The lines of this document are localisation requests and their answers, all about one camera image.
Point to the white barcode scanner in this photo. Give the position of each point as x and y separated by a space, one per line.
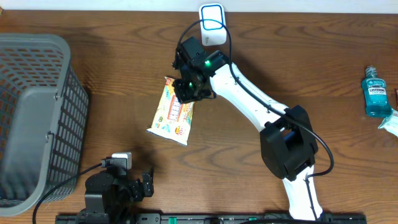
212 20

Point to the yellow snack bag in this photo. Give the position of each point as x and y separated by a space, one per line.
172 120

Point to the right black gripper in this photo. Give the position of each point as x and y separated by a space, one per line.
182 96

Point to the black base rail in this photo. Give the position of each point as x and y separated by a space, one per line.
155 218

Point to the grey plastic shopping basket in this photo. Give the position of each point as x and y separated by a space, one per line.
44 109

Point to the teal Listerine mouthwash bottle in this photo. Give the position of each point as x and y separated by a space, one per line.
375 94

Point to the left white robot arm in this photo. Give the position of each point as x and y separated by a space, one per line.
110 193

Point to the light blue wet wipes pack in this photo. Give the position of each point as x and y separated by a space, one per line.
390 123

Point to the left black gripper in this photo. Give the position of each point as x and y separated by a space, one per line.
138 193

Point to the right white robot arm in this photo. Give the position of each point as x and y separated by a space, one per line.
288 146

